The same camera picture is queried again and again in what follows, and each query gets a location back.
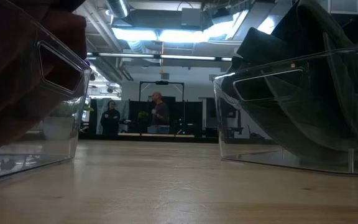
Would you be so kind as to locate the clear plastic bin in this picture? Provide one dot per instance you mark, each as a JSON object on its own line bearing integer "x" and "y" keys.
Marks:
{"x": 42, "y": 155}
{"x": 259, "y": 158}

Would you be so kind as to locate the silver air duct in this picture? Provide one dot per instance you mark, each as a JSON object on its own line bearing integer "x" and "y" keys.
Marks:
{"x": 118, "y": 7}

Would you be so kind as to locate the green potted plant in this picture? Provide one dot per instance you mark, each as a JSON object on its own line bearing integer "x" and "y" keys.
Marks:
{"x": 64, "y": 112}

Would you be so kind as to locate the maroon cap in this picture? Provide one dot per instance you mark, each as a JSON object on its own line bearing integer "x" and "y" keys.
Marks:
{"x": 11, "y": 93}
{"x": 67, "y": 31}

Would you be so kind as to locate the black background rig frame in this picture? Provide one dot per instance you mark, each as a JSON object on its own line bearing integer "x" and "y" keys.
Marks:
{"x": 162, "y": 82}

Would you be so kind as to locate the ceiling light panel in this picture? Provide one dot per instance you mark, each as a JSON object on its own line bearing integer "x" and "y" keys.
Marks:
{"x": 134, "y": 34}
{"x": 179, "y": 36}

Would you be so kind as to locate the person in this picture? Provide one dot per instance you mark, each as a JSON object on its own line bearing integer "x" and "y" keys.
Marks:
{"x": 110, "y": 119}
{"x": 159, "y": 113}

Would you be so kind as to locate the long tube light fixture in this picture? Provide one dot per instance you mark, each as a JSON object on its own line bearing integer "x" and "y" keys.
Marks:
{"x": 126, "y": 55}

